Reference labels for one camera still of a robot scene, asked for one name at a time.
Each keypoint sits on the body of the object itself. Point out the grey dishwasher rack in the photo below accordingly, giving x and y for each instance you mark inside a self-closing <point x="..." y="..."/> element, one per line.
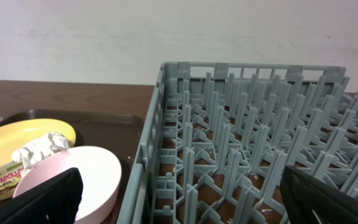
<point x="217" y="137"/>

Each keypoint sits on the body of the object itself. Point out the white napkin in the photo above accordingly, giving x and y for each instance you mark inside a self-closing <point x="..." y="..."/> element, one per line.
<point x="35" y="151"/>

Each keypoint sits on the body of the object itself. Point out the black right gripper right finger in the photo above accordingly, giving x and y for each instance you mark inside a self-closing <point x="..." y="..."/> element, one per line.
<point x="305" y="197"/>

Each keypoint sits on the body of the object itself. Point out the brown serving tray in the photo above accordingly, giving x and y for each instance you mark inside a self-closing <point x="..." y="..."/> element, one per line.
<point x="118" y="133"/>

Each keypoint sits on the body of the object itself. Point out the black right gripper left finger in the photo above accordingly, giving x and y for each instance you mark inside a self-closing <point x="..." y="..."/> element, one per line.
<point x="54" y="201"/>

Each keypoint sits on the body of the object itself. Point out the yellow plate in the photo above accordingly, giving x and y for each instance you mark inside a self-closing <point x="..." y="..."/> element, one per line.
<point x="15" y="135"/>

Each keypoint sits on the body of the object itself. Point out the pink bowl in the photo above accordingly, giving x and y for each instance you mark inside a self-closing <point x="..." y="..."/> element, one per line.
<point x="100" y="171"/>

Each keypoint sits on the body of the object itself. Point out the yellow green snack wrapper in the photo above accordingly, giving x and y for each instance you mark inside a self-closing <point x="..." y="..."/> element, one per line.
<point x="10" y="176"/>

